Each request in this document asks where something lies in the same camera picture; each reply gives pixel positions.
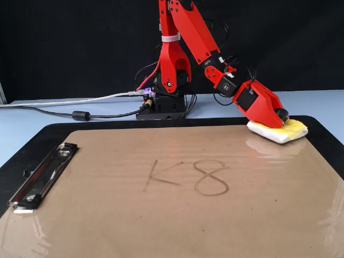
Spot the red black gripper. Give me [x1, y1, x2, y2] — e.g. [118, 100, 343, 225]
[232, 79, 287, 130]

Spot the yellow sponge with black knob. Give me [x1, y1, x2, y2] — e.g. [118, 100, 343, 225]
[246, 109, 309, 145]

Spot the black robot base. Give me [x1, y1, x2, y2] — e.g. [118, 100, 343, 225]
[135, 69, 189, 121]

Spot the brown clipboard board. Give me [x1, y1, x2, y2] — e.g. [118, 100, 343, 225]
[0, 122, 344, 258]

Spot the black backdrop cloth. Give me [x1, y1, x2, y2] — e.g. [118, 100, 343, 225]
[0, 0, 344, 104]

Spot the silver metal clipboard clip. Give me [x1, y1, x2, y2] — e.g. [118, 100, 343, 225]
[6, 142, 79, 214]

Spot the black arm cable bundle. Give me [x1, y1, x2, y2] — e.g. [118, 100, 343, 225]
[134, 0, 259, 119]

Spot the red wire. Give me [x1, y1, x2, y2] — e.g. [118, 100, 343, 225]
[135, 60, 162, 91]

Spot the white cable tie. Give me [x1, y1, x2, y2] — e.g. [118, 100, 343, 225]
[161, 34, 180, 44]

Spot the black power cable with ferrite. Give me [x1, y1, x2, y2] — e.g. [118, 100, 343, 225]
[0, 103, 153, 122]

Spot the silver braided USB cable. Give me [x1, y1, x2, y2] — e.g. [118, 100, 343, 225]
[0, 91, 146, 109]

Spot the grey frame post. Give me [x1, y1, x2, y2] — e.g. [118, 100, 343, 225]
[0, 81, 8, 105]

